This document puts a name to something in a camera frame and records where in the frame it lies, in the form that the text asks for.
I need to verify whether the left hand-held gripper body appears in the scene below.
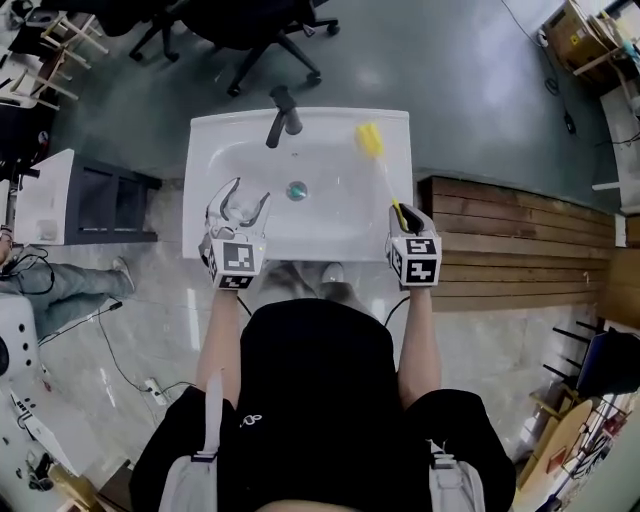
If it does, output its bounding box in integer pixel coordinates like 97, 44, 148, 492
199, 223, 269, 291

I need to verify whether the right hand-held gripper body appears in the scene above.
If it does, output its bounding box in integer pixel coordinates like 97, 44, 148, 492
384, 228, 444, 292

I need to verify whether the clear glass cup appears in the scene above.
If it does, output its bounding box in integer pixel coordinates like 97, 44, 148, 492
219, 191, 264, 232

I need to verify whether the yellow sponge brush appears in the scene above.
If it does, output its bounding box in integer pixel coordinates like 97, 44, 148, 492
355, 121, 407, 233

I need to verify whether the person's left forearm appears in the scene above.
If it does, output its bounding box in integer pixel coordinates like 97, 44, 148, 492
194, 286, 252, 397

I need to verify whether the person's right forearm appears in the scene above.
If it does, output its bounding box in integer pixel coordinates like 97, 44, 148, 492
394, 286, 444, 410

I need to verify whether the white ceramic sink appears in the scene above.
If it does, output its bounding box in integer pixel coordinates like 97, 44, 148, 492
181, 106, 417, 264

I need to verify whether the person's white shoe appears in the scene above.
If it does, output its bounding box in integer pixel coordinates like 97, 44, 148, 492
321, 261, 347, 287

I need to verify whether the wooden slat panel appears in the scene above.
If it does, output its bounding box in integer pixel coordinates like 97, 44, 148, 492
417, 174, 640, 316

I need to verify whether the black faucet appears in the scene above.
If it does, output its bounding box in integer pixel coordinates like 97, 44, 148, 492
264, 85, 305, 150

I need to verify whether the white power strip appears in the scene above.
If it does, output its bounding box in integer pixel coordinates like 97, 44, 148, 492
144, 378, 169, 406

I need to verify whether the person's black shirt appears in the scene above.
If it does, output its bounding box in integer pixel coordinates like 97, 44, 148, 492
129, 297, 517, 512

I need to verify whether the white and black cabinet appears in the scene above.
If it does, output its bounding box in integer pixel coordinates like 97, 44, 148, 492
14, 147, 163, 247

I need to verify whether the black office chair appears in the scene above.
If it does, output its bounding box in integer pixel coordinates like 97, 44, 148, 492
185, 0, 342, 98
94, 0, 182, 64

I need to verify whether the wooden stool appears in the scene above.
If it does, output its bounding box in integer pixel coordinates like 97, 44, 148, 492
9, 12, 110, 112

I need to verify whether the white table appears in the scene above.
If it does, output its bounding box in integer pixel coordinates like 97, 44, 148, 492
591, 74, 640, 207

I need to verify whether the black chair seat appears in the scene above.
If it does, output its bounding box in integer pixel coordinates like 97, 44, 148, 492
575, 327, 640, 397

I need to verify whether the white machine housing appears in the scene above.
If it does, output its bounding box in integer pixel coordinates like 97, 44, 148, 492
0, 291, 104, 479

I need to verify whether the round wooden board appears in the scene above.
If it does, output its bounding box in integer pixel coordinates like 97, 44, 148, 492
518, 398, 596, 492

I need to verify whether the cardboard box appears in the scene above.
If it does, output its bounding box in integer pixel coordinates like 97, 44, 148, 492
542, 0, 629, 87

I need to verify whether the black floor cable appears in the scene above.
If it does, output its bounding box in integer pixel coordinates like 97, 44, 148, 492
36, 298, 197, 393

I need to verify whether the grey harness strap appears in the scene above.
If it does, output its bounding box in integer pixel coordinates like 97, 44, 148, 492
424, 438, 487, 512
158, 368, 227, 512

